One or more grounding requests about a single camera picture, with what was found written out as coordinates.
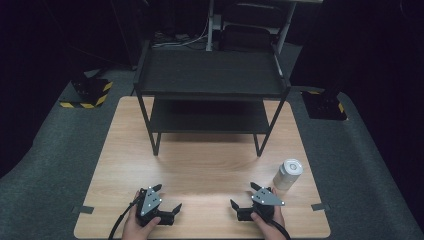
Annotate white can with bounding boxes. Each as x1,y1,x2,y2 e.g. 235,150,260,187
272,158,305,192

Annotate black two-tier metal shelf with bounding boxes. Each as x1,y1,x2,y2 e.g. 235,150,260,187
133,39,293,158

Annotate grey tape strip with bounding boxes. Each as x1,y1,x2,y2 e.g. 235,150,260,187
71,205,96,215
310,202,331,212

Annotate white floor cables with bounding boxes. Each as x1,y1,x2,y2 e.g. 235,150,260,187
153,19,210,48

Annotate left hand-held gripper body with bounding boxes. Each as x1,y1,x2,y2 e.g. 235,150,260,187
135,186,176,228

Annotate black yellow striped stand base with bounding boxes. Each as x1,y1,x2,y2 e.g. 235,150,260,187
301,86,349,121
59,77,114,110

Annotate person's right hand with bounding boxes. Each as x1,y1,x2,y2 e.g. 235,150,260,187
250,187,287,240

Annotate person's left hand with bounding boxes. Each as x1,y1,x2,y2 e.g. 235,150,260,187
120,189,162,240

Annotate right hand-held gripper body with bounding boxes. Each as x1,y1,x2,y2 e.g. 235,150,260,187
236,186,286,224

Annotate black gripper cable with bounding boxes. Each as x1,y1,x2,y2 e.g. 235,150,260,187
107,189,146,240
265,213,292,240

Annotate white metal stand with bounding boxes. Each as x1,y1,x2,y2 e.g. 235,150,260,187
205,0,325,54

